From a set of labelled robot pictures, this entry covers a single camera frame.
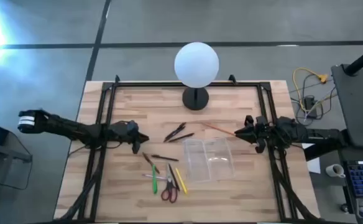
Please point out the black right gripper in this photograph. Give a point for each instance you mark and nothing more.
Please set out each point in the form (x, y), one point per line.
(267, 132)

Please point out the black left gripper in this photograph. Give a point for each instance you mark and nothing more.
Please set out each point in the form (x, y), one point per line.
(121, 132)

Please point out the brown pen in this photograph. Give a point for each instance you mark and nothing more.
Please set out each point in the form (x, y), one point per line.
(150, 162)

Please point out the orange pencil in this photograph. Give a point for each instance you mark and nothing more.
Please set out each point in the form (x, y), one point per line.
(218, 128)

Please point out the pink translucent pen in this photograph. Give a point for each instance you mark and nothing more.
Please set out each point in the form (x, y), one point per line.
(148, 176)

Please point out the clear plastic supply box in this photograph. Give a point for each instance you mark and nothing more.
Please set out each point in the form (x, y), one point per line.
(209, 159)

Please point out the green pen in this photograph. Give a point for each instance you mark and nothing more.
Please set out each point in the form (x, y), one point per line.
(154, 184)

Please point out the yellow pen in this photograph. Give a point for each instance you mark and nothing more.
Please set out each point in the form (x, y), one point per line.
(181, 181)

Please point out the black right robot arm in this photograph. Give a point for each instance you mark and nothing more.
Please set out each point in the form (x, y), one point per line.
(309, 133)

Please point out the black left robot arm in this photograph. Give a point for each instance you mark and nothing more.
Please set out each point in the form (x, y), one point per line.
(69, 129)

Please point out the black power adapter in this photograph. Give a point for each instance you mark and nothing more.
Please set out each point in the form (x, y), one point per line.
(309, 104)

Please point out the white paper sheet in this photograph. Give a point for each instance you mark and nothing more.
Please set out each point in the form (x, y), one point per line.
(315, 165)

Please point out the white globe table lamp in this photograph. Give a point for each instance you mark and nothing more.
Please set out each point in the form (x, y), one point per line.
(196, 65)

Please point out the white mug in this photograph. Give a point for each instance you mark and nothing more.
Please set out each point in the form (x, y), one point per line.
(335, 170)

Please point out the black side desk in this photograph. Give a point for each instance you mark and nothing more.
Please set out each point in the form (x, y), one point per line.
(358, 102)

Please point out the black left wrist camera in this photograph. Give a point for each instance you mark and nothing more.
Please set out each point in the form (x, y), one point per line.
(133, 125)

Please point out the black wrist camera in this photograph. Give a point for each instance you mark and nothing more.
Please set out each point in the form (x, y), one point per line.
(133, 125)
(261, 120)

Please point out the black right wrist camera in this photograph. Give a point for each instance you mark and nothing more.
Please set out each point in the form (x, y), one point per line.
(261, 120)

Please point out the black aluminium table frame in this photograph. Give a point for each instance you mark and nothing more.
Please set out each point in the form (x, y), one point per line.
(184, 84)

